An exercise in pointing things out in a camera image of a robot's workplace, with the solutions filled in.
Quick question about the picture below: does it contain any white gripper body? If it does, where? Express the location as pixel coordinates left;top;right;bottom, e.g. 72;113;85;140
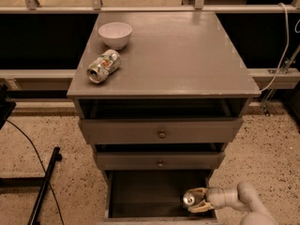
205;187;226;210

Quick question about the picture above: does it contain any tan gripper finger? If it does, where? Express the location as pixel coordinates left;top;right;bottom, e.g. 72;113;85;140
188;187;208;199
187;201;214;213

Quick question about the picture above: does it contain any green soda can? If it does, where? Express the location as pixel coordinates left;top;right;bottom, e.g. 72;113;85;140
182;191;200;207

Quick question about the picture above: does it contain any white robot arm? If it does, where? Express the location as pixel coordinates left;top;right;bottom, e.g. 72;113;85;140
183;182;279;225

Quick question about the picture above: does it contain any bottom open grey drawer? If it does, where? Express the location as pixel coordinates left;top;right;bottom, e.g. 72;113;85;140
101;170;223;225

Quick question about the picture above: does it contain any middle grey drawer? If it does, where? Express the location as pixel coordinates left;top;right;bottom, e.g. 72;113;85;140
96;152;225;171

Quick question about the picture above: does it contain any top grey drawer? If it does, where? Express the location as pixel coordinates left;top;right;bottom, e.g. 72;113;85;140
79;118;243;144

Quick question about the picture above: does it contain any grey wooden drawer cabinet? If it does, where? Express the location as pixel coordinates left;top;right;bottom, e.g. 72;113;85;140
67;11;262;225

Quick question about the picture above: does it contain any crushed red white can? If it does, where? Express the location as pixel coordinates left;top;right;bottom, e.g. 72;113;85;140
86;50;121;83

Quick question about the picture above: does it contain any black metal stand leg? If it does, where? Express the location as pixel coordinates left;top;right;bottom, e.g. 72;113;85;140
27;147;62;225

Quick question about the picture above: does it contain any white ceramic bowl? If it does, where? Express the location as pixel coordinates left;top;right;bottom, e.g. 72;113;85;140
98;22;132;50

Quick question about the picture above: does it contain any black device at left edge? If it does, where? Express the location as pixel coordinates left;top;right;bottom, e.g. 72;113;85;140
0;83;16;129

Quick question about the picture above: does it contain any black cable on floor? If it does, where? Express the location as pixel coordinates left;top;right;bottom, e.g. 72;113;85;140
6;119;66;225

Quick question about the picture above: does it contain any white cable at right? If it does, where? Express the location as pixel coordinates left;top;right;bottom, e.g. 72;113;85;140
260;2;292;93

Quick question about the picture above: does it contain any metal railing frame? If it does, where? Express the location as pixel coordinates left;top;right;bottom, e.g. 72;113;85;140
0;0;300;15

